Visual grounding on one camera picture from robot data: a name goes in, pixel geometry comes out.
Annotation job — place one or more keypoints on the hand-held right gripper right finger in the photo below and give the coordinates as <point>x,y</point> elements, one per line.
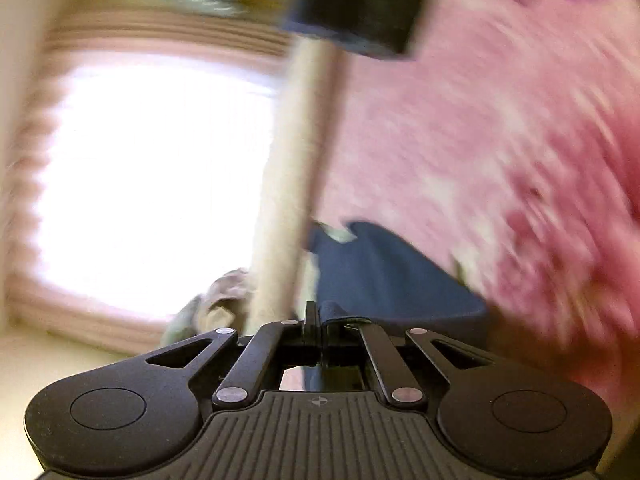
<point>369,342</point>

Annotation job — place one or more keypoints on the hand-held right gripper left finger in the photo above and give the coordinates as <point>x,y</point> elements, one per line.
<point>311,327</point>

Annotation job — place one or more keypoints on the navy blue pants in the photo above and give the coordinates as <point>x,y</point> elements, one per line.
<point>395,280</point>

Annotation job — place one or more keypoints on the pile of grey beige clothes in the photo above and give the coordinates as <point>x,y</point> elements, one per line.
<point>215,305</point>

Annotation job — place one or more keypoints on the beige blanket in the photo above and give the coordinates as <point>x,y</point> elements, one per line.
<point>292,185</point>

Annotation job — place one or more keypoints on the pink floral blanket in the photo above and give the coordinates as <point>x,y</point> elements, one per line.
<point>475,150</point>

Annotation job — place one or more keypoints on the pink window curtain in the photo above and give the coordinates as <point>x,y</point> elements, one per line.
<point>150,35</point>

